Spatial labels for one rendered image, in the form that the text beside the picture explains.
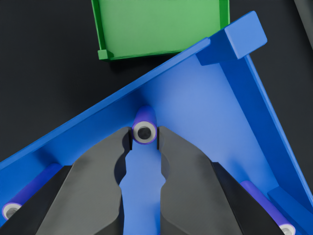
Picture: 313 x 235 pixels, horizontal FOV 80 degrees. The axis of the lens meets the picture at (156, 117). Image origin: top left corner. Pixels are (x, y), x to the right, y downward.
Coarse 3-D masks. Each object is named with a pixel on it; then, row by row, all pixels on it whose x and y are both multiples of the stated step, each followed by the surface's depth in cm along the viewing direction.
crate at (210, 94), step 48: (192, 48) 13; (240, 48) 11; (144, 96) 19; (192, 96) 19; (240, 96) 18; (48, 144) 19; (240, 144) 20; (288, 144) 15; (0, 192) 20; (144, 192) 21; (288, 192) 20
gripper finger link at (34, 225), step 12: (48, 180) 8; (60, 180) 8; (36, 192) 8; (48, 192) 8; (24, 204) 7; (36, 204) 7; (48, 204) 7; (12, 216) 7; (24, 216) 7; (36, 216) 7; (0, 228) 6; (12, 228) 6; (24, 228) 6; (36, 228) 6
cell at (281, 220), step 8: (240, 184) 21; (248, 184) 20; (248, 192) 19; (256, 192) 19; (256, 200) 18; (264, 200) 18; (264, 208) 17; (272, 208) 16; (272, 216) 16; (280, 216) 16; (280, 224) 15; (288, 224) 15; (288, 232) 15
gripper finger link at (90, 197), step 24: (96, 144) 10; (120, 144) 10; (72, 168) 9; (96, 168) 9; (120, 168) 10; (72, 192) 8; (96, 192) 8; (120, 192) 8; (48, 216) 7; (72, 216) 7; (96, 216) 7; (120, 216) 7
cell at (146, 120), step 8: (144, 112) 15; (152, 112) 16; (136, 120) 13; (144, 120) 13; (152, 120) 13; (136, 128) 13; (144, 128) 12; (152, 128) 13; (136, 136) 13; (144, 136) 13; (152, 136) 13; (144, 144) 13
